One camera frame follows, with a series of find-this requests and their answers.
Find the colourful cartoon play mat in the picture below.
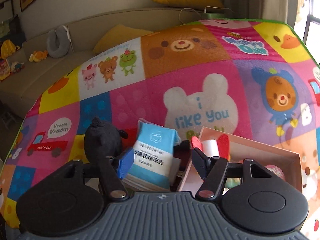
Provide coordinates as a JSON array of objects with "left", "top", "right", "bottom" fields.
[{"left": 1, "top": 20, "right": 319, "bottom": 239}]

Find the white foam rocket toy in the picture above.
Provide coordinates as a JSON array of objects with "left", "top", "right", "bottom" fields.
[{"left": 191, "top": 134, "right": 230, "bottom": 161}]

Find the toy pudding cake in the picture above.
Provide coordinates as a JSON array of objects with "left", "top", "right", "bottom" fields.
[{"left": 265, "top": 165, "right": 285, "bottom": 181}]

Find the black plush toy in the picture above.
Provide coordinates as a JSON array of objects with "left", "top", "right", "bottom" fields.
[{"left": 84, "top": 116, "right": 128, "bottom": 165}]

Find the pink cardboard box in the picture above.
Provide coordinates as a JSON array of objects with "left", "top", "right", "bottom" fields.
[{"left": 176, "top": 126, "right": 303, "bottom": 196}]

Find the grey neck pillow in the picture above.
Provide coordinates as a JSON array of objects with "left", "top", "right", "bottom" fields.
[{"left": 47, "top": 25, "right": 71, "bottom": 59}]

